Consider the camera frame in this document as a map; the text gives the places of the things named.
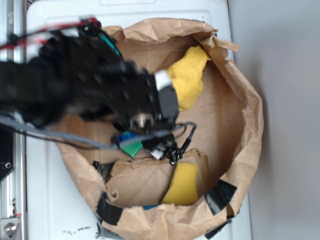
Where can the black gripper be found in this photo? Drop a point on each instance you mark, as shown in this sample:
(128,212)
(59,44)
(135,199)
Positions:
(146,106)

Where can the green rectangular block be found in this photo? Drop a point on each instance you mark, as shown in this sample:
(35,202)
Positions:
(133,148)

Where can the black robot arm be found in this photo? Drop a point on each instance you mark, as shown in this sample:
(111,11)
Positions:
(80,71)

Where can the yellow crumpled cloth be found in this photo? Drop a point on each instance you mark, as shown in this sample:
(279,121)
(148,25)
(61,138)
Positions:
(186,75)

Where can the brown paper bag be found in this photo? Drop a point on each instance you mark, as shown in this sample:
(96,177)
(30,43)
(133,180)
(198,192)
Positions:
(226,144)

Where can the yellow sponge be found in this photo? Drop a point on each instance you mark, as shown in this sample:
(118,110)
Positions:
(182,189)

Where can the black tape front left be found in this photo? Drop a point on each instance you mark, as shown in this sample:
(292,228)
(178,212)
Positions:
(107,212)

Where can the black tape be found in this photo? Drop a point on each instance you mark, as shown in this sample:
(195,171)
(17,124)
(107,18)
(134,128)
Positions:
(107,212)
(219,196)

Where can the black tape front right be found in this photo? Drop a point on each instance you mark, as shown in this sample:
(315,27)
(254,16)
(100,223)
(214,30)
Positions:
(219,196)

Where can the white plastic bin lid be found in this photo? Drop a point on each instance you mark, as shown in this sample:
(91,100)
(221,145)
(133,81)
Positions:
(55,208)

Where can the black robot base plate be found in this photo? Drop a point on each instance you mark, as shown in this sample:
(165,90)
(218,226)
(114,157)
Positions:
(6,153)

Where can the silver metal frame rail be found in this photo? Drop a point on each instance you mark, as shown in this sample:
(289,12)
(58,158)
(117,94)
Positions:
(13,190)

